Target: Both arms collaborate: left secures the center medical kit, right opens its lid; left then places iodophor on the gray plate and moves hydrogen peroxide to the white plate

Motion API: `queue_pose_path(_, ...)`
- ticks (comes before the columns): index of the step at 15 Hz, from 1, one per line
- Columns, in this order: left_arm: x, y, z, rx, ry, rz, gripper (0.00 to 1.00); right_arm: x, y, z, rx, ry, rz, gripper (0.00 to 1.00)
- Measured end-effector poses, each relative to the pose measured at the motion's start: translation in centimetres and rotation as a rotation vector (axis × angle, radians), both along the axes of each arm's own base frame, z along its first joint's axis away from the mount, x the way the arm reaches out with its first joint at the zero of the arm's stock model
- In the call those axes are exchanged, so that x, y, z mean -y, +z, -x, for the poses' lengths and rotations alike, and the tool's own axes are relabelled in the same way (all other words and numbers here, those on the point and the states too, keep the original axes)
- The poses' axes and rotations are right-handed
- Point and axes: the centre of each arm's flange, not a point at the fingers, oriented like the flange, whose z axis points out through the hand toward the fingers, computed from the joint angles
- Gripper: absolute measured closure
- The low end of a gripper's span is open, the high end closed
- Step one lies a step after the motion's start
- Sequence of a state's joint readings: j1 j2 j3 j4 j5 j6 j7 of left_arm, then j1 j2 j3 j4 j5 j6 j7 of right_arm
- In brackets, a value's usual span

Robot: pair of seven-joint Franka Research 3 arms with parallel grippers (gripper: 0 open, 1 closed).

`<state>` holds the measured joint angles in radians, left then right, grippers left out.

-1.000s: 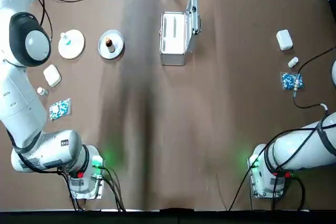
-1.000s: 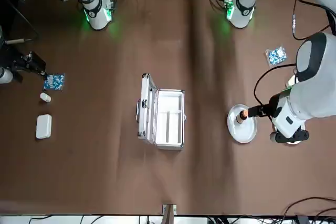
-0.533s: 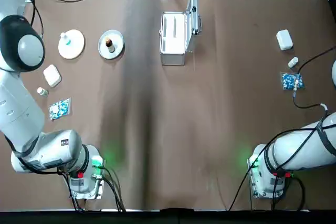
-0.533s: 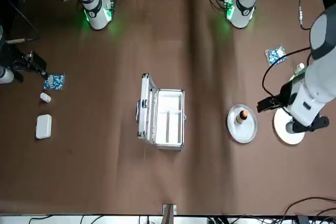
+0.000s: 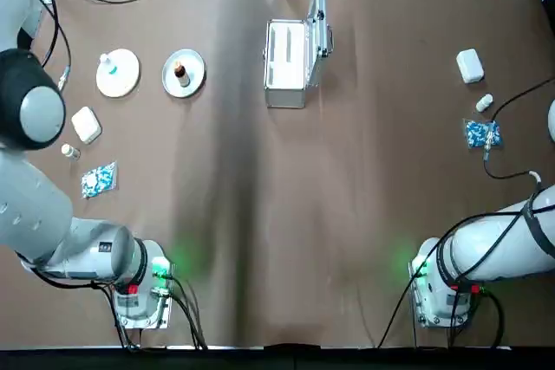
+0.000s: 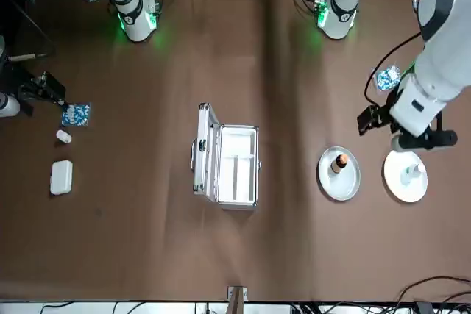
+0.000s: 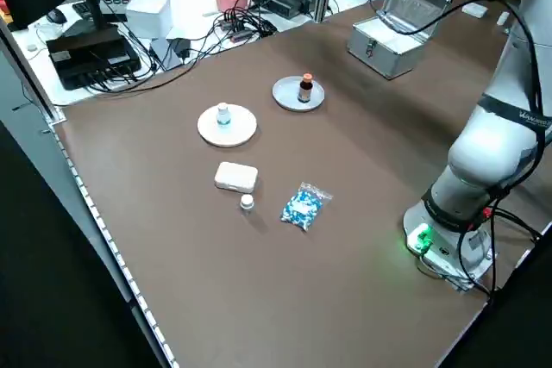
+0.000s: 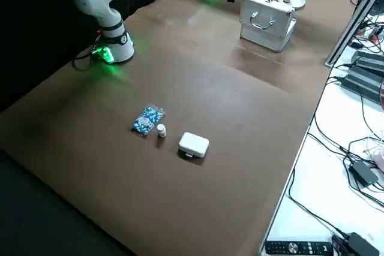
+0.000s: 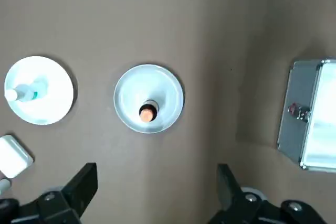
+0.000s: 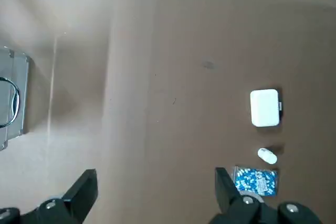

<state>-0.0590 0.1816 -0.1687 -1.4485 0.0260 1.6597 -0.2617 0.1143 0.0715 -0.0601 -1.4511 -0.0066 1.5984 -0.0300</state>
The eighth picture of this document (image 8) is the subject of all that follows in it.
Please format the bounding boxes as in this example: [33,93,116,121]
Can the gray round plate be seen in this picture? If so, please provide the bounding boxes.
[276,0,307,10]

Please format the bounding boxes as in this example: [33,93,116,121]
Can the black power adapter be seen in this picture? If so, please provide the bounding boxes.
[331,231,381,256]
[350,159,379,187]

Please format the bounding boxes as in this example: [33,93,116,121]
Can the bag of blue white capsules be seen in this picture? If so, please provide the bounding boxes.
[130,103,167,137]

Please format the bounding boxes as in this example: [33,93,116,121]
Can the white plastic pill box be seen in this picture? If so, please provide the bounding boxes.
[178,131,210,159]

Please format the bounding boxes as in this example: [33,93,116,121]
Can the black remote control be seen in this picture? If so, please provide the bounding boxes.
[265,239,334,255]

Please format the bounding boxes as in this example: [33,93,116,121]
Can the aluminium frame post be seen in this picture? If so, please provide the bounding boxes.
[325,0,384,67]

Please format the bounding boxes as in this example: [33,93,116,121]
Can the black ribbed power box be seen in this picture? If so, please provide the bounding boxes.
[351,50,384,70]
[341,63,384,104]

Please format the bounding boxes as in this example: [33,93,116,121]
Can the silver aluminium medical kit case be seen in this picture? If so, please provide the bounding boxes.
[239,0,299,53]

